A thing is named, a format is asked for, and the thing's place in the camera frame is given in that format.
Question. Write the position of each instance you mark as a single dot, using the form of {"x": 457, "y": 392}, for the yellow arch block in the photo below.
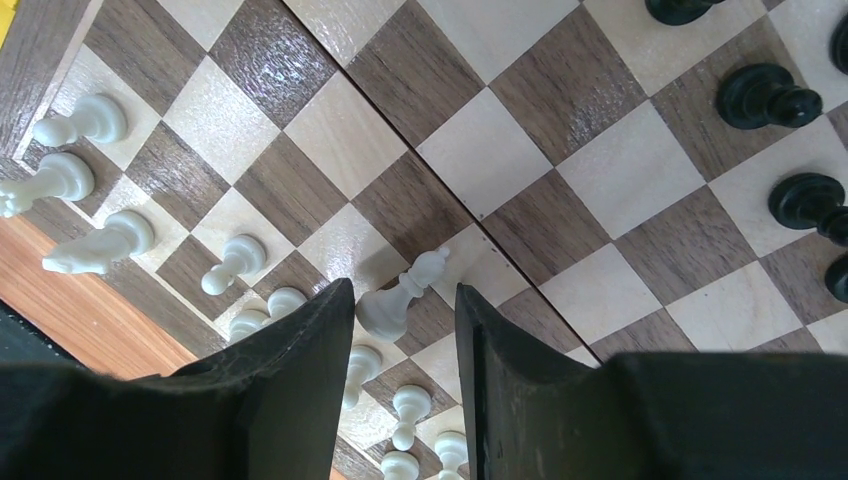
{"x": 8, "y": 10}

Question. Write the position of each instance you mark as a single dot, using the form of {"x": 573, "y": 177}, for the white chess bishop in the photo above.
{"x": 383, "y": 313}

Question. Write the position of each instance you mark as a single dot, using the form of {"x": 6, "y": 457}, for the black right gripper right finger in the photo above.
{"x": 531, "y": 412}

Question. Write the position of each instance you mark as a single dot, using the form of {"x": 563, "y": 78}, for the wooden chess board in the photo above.
{"x": 348, "y": 137}

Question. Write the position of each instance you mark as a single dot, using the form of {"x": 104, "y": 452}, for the black chess pieces row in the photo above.
{"x": 744, "y": 158}

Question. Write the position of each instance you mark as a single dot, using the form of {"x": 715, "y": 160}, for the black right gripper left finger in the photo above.
{"x": 265, "y": 407}

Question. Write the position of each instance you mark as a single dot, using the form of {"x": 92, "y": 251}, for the white chess queen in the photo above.
{"x": 246, "y": 323}

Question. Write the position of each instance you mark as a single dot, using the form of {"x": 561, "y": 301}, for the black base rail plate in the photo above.
{"x": 22, "y": 341}

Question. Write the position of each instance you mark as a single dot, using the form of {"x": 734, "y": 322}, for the white chess king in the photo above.
{"x": 284, "y": 301}

